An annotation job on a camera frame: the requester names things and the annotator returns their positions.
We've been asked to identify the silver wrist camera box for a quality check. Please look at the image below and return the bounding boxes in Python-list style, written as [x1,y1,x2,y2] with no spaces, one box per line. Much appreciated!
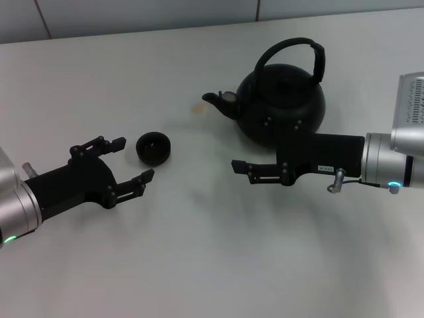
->
[0,145,21,193]
[390,71,424,155]

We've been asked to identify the silver right gripper cable connector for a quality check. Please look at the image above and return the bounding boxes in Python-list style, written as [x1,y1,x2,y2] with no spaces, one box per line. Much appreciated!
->
[327,168,362,195]

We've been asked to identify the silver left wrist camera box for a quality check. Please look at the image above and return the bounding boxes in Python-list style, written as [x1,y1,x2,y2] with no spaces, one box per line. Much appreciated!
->
[0,145,21,193]

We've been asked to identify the small black teacup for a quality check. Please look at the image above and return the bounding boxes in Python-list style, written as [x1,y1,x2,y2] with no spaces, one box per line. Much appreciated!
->
[135,131,172,166]

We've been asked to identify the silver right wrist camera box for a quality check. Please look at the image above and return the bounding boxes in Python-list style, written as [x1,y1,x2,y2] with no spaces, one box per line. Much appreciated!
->
[390,71,424,155]

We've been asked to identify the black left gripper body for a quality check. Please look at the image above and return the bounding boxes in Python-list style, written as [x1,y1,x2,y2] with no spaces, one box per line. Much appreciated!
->
[23,155,117,219]

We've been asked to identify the black round teapot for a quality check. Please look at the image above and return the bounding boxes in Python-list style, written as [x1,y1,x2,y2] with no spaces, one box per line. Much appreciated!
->
[201,37,327,150]

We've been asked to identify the silver gripper cable connector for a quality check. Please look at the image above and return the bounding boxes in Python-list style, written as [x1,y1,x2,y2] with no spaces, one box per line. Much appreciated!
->
[327,168,362,195]
[22,162,39,178]

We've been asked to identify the silver left gripper cable connector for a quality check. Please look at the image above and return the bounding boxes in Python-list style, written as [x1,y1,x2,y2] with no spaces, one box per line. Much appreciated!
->
[22,162,39,178]

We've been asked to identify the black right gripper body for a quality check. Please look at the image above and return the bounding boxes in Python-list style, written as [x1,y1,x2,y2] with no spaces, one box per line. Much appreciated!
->
[275,128,365,186]

